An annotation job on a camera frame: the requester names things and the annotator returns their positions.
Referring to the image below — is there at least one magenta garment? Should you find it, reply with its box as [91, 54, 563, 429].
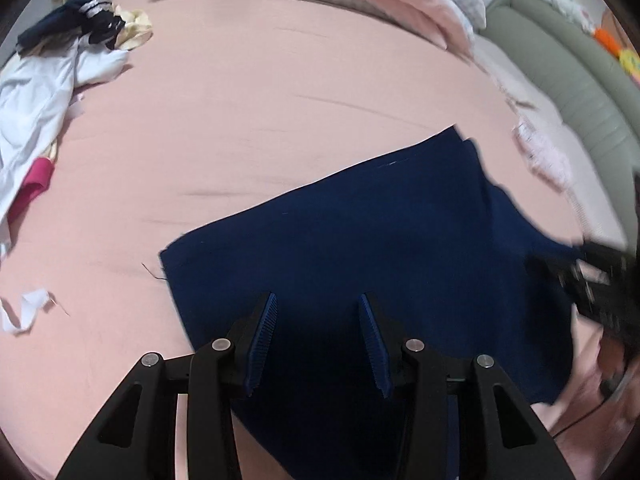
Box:
[19, 157, 56, 207]

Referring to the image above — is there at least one yellow plush toy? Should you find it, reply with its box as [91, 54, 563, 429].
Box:
[619, 50, 640, 80]

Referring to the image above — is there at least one white dotted pillow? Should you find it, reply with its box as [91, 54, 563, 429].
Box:
[471, 35, 533, 107]
[500, 92, 627, 248]

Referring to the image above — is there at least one grey-green padded headboard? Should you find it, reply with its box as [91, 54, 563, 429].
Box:
[479, 0, 640, 173]

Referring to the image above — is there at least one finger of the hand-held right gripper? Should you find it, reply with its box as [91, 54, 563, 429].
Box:
[529, 255, 588, 306]

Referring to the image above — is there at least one folded pink printed baby garment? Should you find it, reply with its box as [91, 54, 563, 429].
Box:
[511, 114, 574, 192]

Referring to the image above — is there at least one orange carrot plush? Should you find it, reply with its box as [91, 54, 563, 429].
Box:
[594, 27, 622, 55]

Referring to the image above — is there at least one plain navy garment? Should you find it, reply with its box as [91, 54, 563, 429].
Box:
[160, 124, 583, 480]

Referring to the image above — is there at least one pale yellow garment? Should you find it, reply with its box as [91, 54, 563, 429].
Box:
[112, 4, 154, 52]

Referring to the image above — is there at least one white garment with straps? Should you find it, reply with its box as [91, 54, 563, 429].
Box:
[0, 42, 130, 335]

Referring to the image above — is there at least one black cable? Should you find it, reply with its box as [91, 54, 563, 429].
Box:
[549, 377, 631, 436]

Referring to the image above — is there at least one navy white-striped garment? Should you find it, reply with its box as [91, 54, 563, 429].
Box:
[16, 0, 126, 55]

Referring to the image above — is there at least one person's right hand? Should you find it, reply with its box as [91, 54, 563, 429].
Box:
[597, 332, 633, 386]

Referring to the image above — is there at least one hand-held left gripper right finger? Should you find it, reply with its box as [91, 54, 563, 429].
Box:
[359, 292, 576, 480]

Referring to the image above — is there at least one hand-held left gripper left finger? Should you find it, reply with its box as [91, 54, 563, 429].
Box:
[56, 291, 278, 480]

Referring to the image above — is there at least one pink bed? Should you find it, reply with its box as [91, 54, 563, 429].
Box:
[0, 0, 640, 480]

